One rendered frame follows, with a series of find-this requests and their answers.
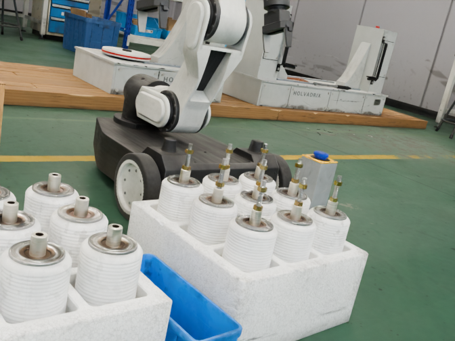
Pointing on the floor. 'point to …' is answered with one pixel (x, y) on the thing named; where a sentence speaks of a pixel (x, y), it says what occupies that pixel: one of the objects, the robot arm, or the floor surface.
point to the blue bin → (189, 307)
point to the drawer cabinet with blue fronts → (55, 16)
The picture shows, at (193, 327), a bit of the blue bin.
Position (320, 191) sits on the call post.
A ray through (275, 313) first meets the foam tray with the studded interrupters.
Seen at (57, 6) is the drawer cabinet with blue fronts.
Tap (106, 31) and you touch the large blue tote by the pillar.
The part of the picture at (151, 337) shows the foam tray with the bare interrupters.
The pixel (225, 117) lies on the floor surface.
